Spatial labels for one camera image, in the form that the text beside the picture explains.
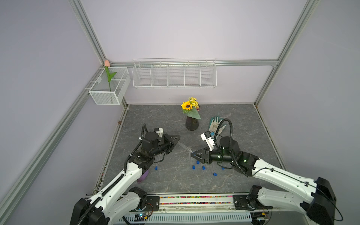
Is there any white wire wall shelf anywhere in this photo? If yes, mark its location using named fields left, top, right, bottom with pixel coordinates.
left=132, top=58, right=217, bottom=89

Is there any green white work glove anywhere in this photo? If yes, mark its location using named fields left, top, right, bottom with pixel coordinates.
left=209, top=116, right=226, bottom=136

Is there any green circuit board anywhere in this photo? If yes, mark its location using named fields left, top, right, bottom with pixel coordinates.
left=134, top=213, right=148, bottom=222

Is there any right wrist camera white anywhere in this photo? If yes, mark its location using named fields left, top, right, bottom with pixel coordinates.
left=200, top=131, right=215, bottom=151

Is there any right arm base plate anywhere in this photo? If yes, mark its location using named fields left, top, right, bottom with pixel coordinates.
left=233, top=195, right=273, bottom=211

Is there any dark glass flower vase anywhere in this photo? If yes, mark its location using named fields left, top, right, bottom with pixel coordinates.
left=185, top=116, right=199, bottom=131

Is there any purple scoop pink handle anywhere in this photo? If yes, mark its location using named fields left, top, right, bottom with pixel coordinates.
left=137, top=170, right=149, bottom=183

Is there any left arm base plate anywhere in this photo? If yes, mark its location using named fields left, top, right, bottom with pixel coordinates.
left=131, top=196, right=160, bottom=212

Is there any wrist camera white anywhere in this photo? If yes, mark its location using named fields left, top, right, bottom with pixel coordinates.
left=154, top=127, right=164, bottom=138
left=200, top=131, right=215, bottom=151

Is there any pink artificial tulip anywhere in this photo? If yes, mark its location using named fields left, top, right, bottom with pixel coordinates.
left=104, top=60, right=117, bottom=92

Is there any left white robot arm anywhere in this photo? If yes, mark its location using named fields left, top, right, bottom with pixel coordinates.
left=70, top=124, right=180, bottom=225

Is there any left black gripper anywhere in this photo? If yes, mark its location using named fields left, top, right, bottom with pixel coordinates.
left=151, top=133, right=180, bottom=157

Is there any test tube blue stopper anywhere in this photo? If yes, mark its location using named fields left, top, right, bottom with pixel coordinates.
left=178, top=142, right=193, bottom=153

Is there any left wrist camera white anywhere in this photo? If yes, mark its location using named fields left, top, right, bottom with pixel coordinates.
left=154, top=127, right=164, bottom=138

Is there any yellow sunflower bouquet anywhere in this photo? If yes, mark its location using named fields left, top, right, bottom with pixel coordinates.
left=181, top=97, right=201, bottom=120

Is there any white mesh wall basket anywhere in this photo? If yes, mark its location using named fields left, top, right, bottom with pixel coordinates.
left=89, top=67, right=131, bottom=106

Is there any white vented cable duct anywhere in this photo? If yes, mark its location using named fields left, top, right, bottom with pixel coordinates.
left=125, top=212, right=253, bottom=225

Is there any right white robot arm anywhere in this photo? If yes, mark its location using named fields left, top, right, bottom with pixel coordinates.
left=191, top=119, right=340, bottom=225

